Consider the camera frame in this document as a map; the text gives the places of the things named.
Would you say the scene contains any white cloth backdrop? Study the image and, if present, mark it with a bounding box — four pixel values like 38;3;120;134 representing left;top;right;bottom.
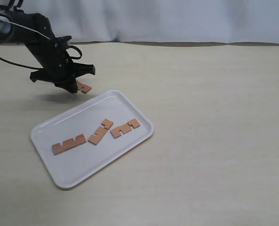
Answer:
0;0;279;46

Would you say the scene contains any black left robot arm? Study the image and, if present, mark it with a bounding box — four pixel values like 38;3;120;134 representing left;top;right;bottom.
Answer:
0;0;96;94

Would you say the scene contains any black cable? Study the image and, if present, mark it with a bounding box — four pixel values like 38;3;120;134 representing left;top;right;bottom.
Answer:
0;44;82;70

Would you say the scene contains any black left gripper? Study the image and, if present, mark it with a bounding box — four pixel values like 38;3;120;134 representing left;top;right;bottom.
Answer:
29;36;96;93

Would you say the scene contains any white plastic tray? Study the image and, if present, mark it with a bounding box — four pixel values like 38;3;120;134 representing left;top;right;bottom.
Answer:
31;90;154;189

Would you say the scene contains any notched wooden piece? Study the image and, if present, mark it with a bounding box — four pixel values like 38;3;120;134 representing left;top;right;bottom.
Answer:
111;119;140;139
52;134;86;155
88;119;113;145
76;81;92;94

